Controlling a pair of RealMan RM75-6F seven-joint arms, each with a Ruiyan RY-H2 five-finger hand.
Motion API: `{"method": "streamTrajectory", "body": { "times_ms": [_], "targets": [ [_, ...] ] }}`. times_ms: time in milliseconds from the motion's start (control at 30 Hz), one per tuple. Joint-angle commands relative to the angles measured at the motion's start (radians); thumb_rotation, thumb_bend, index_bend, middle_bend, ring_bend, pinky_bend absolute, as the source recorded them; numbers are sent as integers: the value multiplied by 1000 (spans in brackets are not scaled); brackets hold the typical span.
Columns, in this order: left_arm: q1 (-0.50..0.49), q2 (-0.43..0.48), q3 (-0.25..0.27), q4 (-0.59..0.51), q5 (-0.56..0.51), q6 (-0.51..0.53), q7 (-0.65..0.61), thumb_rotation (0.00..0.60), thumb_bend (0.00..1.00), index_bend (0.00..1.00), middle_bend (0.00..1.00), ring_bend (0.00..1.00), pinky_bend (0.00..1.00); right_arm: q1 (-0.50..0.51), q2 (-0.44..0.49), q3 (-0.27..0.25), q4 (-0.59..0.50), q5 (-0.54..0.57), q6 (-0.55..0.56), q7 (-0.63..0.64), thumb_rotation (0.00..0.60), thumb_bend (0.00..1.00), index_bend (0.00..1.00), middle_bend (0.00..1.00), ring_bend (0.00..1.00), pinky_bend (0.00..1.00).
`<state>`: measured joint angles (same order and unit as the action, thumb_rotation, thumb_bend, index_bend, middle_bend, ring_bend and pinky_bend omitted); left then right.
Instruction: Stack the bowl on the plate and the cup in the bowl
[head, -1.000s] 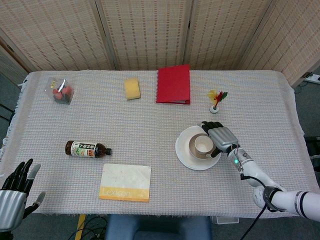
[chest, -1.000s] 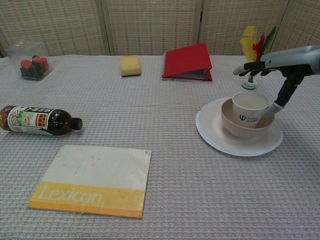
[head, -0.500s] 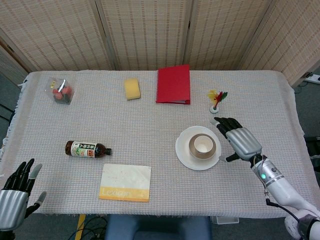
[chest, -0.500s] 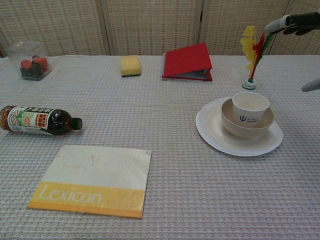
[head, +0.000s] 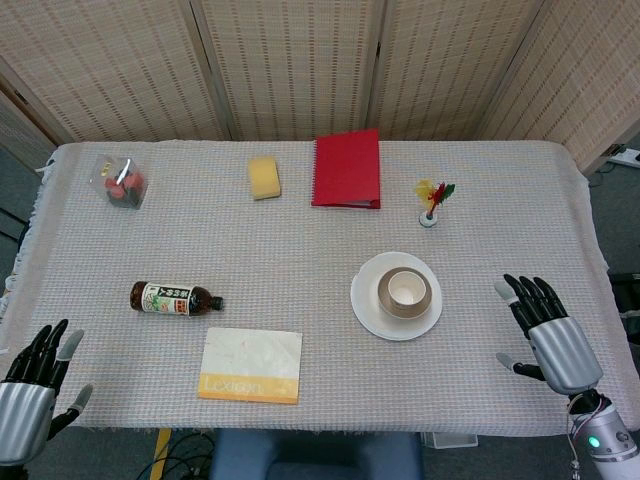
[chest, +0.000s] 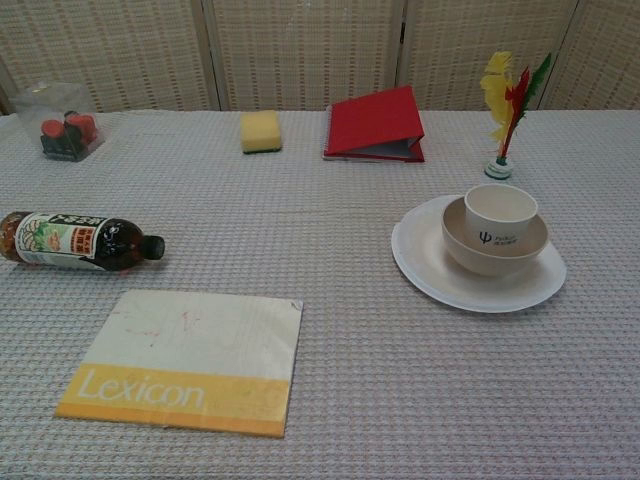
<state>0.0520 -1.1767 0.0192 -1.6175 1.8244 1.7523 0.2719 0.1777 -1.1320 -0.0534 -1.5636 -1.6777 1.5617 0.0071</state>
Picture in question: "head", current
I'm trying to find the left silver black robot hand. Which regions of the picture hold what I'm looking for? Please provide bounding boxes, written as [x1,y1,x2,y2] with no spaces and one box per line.
[0,318,95,464]

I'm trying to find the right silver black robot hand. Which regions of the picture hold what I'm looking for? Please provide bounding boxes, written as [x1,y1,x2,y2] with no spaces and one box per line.
[493,273,604,396]

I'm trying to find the white paper cup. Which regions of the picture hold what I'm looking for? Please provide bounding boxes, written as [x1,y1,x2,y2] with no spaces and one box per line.
[388,271,425,307]

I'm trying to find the beige bowl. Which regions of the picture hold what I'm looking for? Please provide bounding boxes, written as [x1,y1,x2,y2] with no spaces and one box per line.
[375,267,434,319]

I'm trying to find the white plate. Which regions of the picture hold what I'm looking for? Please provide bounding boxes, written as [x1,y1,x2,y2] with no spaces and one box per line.
[350,251,444,342]

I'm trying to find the black box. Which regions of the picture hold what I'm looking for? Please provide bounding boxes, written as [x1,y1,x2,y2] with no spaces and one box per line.
[609,272,640,301]

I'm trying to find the white plastic box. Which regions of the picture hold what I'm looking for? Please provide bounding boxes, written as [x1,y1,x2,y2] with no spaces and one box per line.
[422,430,479,448]

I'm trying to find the yellow strip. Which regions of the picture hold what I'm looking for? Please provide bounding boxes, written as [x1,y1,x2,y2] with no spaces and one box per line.
[151,428,173,480]

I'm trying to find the brown tea bottle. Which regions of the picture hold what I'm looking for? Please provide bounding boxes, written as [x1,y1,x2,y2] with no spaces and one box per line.
[130,280,224,318]

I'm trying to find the colourful feather shuttlecock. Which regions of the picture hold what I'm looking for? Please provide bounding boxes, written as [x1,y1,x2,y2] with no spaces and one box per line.
[415,178,457,230]

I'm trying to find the white power strip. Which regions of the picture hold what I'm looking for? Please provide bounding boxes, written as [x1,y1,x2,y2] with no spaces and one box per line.
[612,147,640,169]

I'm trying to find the white yellow Lexicon book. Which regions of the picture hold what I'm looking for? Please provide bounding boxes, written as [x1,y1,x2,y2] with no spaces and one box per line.
[197,327,304,404]

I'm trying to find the clear bag with items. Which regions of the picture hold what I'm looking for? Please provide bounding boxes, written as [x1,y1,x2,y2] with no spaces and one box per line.
[89,154,150,211]

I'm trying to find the blue chair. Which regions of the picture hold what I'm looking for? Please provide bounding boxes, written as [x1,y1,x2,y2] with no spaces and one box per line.
[209,428,425,480]

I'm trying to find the red spiral notebook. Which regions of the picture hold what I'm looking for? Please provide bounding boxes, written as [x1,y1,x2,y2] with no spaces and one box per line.
[310,128,383,210]

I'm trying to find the grey woven tablecloth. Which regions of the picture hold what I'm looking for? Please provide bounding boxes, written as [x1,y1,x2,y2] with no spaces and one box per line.
[0,138,640,436]

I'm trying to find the yellow sponge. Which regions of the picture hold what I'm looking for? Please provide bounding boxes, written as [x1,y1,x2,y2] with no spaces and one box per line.
[248,154,283,201]

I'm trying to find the woven folding screen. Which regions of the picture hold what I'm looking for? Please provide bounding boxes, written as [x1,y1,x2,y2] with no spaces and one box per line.
[0,0,640,174]

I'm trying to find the black cables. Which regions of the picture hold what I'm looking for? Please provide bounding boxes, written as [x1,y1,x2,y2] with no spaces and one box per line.
[134,429,216,480]

